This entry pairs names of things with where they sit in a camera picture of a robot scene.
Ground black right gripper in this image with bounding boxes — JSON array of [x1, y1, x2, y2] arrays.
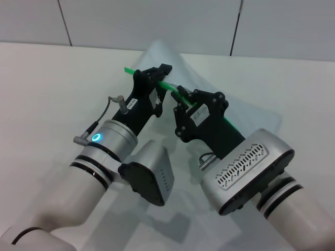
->
[[172, 85, 247, 161]]

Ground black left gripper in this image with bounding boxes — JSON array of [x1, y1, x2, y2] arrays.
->
[[112, 63, 173, 137]]

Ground clear green-zip document bag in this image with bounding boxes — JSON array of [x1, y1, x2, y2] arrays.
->
[[86, 39, 281, 251]]

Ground grey right arm cable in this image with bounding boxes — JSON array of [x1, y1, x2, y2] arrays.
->
[[198, 153, 218, 171]]

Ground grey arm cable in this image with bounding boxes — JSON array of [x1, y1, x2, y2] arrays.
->
[[73, 96, 127, 145], [198, 153, 218, 171]]

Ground grey left arm cable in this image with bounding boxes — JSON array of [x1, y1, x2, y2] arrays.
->
[[73, 96, 127, 145]]

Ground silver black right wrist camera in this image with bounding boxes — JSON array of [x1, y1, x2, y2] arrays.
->
[[203, 128, 296, 216]]

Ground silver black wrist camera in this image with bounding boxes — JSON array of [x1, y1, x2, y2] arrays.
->
[[203, 128, 296, 216], [117, 140, 176, 208]]

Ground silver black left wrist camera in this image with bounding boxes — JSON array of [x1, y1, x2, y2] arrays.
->
[[117, 140, 176, 208]]

